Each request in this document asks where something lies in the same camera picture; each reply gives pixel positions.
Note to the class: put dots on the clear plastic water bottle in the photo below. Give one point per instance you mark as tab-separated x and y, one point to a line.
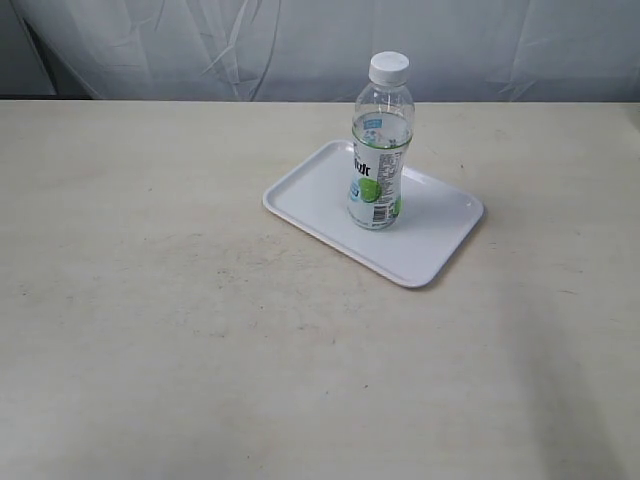
382	130

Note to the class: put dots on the white rectangular plastic tray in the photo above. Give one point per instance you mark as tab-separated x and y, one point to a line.
435	219

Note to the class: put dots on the white backdrop curtain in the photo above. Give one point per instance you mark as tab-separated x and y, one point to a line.
480	51

